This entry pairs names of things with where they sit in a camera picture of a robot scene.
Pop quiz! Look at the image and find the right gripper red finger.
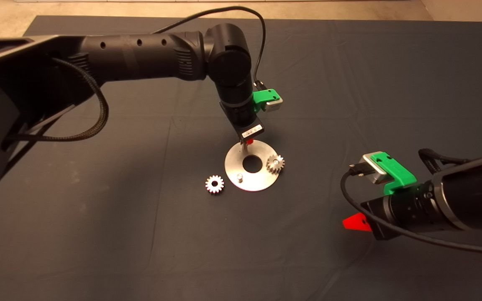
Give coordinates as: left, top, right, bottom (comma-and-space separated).
342, 212, 372, 232

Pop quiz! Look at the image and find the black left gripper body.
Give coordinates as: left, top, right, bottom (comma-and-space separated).
220, 99, 265, 143

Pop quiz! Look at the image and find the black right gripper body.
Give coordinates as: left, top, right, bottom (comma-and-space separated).
360, 186, 438, 241

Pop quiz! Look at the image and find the small steel planetary gear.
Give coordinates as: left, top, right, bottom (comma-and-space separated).
205, 175, 225, 194
266, 154, 286, 175

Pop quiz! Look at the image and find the round metal carrier plate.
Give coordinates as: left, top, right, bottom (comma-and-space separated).
224, 140, 281, 192

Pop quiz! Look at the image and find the dark grey table cloth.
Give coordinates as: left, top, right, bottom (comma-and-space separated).
0, 16, 482, 301

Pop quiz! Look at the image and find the green left camera mount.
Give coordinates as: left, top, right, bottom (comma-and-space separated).
253, 89, 282, 113

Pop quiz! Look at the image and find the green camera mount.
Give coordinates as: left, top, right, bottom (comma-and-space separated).
253, 89, 282, 113
371, 152, 417, 196

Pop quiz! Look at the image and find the green right camera mount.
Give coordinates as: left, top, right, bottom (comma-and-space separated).
371, 152, 417, 196

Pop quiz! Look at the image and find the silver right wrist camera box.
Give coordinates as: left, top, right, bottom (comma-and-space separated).
361, 151, 388, 184

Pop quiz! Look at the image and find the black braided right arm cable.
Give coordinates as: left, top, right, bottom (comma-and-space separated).
419, 148, 474, 174

